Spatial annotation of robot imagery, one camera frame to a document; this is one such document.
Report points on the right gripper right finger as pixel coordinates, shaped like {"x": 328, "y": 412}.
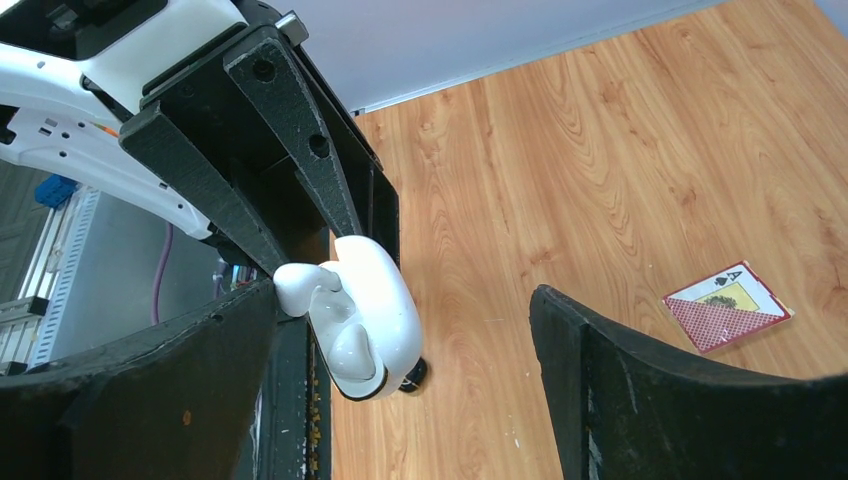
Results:
{"x": 624, "y": 405}

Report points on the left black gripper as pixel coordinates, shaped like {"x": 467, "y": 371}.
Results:
{"x": 247, "y": 131}

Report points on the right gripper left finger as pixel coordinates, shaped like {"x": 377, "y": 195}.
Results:
{"x": 173, "y": 401}

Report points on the white earbud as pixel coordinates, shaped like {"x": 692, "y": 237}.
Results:
{"x": 349, "y": 356}
{"x": 295, "y": 284}

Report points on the white earbud charging case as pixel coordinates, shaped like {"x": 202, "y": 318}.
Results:
{"x": 374, "y": 295}

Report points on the black earbud charging case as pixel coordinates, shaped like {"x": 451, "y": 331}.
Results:
{"x": 414, "y": 379}

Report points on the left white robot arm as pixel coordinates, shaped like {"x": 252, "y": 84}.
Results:
{"x": 73, "y": 73}

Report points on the pink card box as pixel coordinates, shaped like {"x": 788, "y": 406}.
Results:
{"x": 725, "y": 307}

